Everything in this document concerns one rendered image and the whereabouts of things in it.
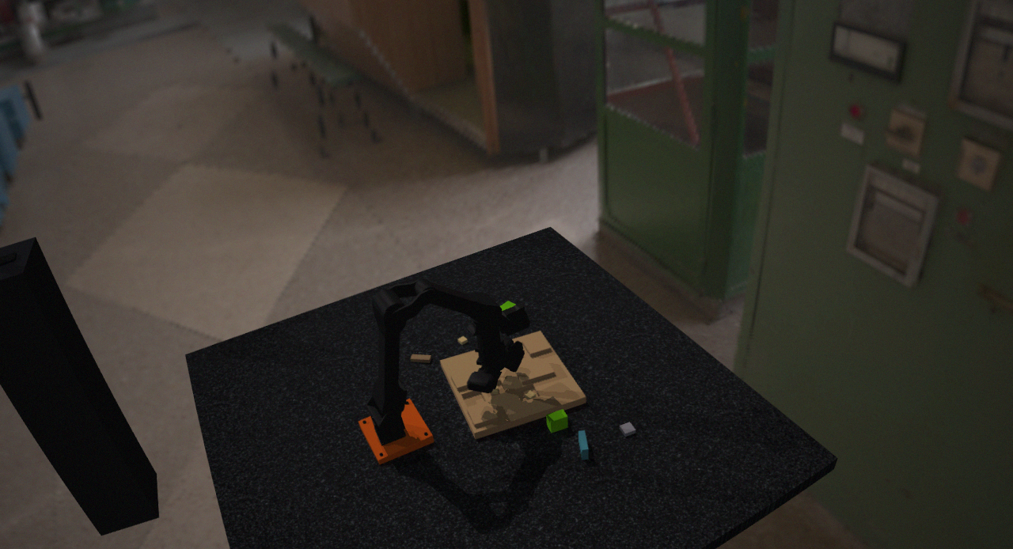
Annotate teal rectangular block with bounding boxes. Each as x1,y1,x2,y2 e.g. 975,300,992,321
579,432,589,460

